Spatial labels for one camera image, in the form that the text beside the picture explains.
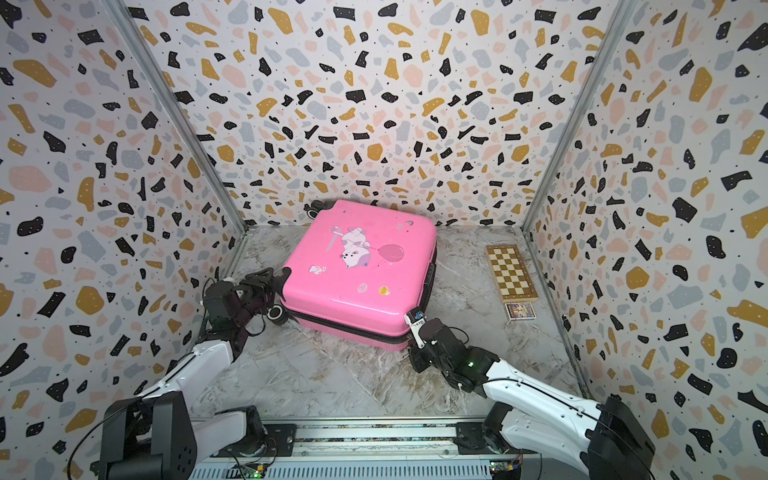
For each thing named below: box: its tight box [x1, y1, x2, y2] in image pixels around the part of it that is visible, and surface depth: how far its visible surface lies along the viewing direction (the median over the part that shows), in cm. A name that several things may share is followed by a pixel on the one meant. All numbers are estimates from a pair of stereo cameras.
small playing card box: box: [504, 302, 537, 320], surface depth 99 cm
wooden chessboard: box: [486, 244, 539, 304], surface depth 107 cm
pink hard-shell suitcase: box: [282, 200, 437, 352], surface depth 84 cm
